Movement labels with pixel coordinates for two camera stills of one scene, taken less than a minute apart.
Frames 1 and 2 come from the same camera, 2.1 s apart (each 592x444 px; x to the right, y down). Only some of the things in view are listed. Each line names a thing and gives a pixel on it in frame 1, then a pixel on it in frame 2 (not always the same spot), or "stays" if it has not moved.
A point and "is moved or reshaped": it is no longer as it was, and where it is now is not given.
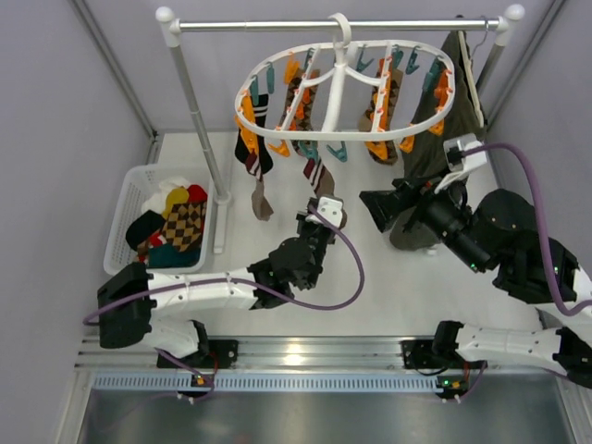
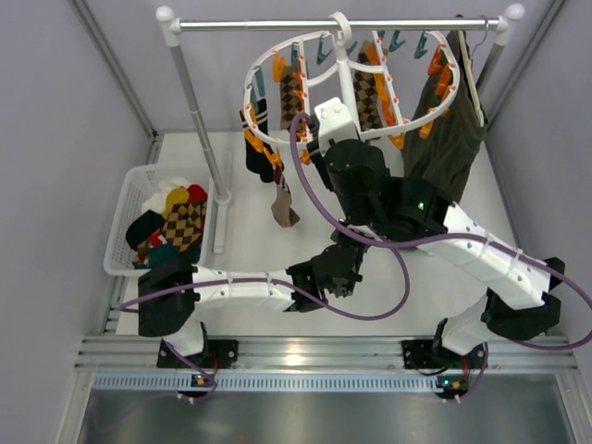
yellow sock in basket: [178, 195] stays
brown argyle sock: [183, 228] stays
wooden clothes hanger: [472, 80] stays
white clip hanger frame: [336, 101] is moved or reshaped
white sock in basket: [157, 202] stays
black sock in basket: [148, 223] stays
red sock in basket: [196, 194] stays
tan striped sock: [261, 204] -> [281, 207]
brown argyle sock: [379, 112] -> [367, 92]
